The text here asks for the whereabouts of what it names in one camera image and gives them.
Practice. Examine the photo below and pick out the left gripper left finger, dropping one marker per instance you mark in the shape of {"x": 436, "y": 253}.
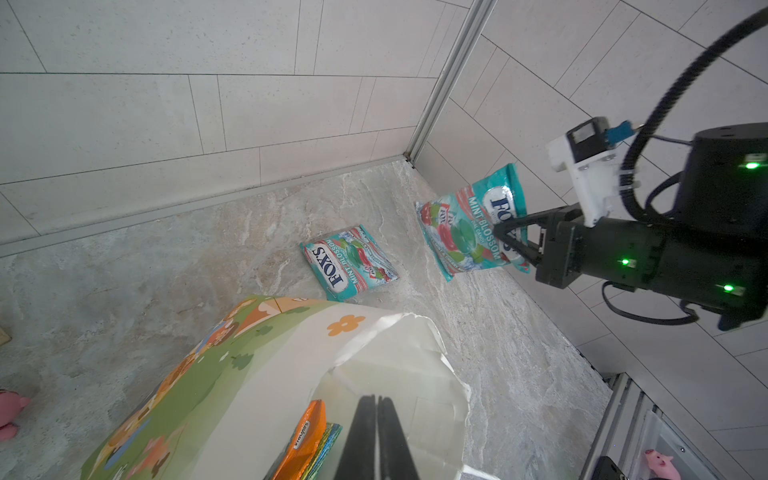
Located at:
{"x": 358, "y": 455}

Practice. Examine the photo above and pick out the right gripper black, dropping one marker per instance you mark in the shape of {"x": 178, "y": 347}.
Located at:
{"x": 627, "y": 253}

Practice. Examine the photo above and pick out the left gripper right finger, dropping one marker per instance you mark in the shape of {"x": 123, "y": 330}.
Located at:
{"x": 395, "y": 459}

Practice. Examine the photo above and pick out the teal mint candy bag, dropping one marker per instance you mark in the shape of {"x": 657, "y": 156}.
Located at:
{"x": 348, "y": 262}
{"x": 459, "y": 227}

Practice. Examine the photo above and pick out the white paper bag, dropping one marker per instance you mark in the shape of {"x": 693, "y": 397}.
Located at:
{"x": 229, "y": 408}

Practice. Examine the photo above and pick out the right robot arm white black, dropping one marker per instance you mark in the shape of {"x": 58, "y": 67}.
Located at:
{"x": 709, "y": 251}

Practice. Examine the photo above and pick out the green yellow candy bag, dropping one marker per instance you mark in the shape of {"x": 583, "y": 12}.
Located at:
{"x": 330, "y": 435}

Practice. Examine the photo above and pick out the orange fruit candy bag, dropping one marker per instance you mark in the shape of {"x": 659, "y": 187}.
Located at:
{"x": 295, "y": 460}

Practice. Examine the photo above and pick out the small pink pig toy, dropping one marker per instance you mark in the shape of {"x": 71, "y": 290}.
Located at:
{"x": 11, "y": 405}

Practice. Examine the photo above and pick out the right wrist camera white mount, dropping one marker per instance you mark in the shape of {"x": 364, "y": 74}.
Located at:
{"x": 588, "y": 153}

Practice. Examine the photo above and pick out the aluminium front rail frame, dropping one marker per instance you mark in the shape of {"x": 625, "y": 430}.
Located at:
{"x": 633, "y": 423}

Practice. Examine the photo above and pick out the pink pig toy on rail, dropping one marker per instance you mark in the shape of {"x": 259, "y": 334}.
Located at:
{"x": 661, "y": 466}

